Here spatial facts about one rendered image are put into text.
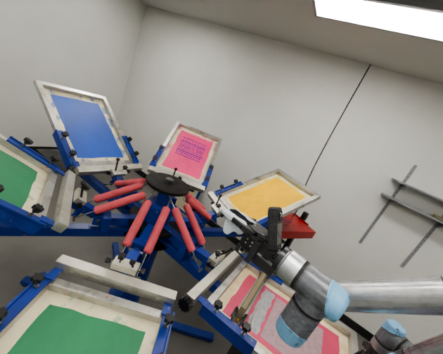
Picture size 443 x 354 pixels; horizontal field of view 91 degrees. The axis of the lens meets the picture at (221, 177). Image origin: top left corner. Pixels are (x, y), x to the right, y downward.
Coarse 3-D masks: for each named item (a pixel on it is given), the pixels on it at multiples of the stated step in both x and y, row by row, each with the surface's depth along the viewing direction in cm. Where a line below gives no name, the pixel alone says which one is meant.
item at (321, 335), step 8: (248, 280) 146; (240, 288) 137; (248, 288) 139; (264, 288) 144; (280, 296) 142; (256, 304) 129; (272, 304) 133; (280, 304) 135; (272, 312) 128; (280, 312) 130; (320, 328) 129; (312, 336) 121; (320, 336) 123; (328, 336) 125; (336, 336) 127; (312, 344) 117; (320, 344) 118; (328, 344) 120; (336, 344) 122; (320, 352) 114; (328, 352) 116; (336, 352) 117
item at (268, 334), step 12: (240, 300) 128; (228, 312) 117; (252, 312) 123; (264, 324) 118; (252, 336) 109; (264, 336) 111; (276, 336) 113; (276, 348) 107; (288, 348) 109; (300, 348) 112; (312, 348) 114
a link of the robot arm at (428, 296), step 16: (352, 288) 55; (368, 288) 53; (384, 288) 51; (400, 288) 49; (416, 288) 48; (432, 288) 46; (352, 304) 54; (368, 304) 52; (384, 304) 50; (400, 304) 48; (416, 304) 47; (432, 304) 45
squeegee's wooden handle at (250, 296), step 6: (264, 276) 139; (258, 282) 131; (252, 288) 125; (258, 288) 127; (252, 294) 120; (246, 300) 115; (240, 306) 110; (246, 306) 111; (240, 312) 111; (240, 318) 111
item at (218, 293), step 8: (240, 264) 153; (248, 264) 157; (232, 272) 143; (240, 272) 150; (256, 272) 155; (224, 280) 133; (232, 280) 135; (272, 280) 150; (224, 288) 127; (280, 288) 147; (288, 288) 147; (216, 296) 119; (328, 320) 135; (336, 328) 133; (344, 328) 131; (352, 336) 127; (256, 344) 102; (352, 344) 121; (256, 352) 98; (264, 352) 100; (352, 352) 117
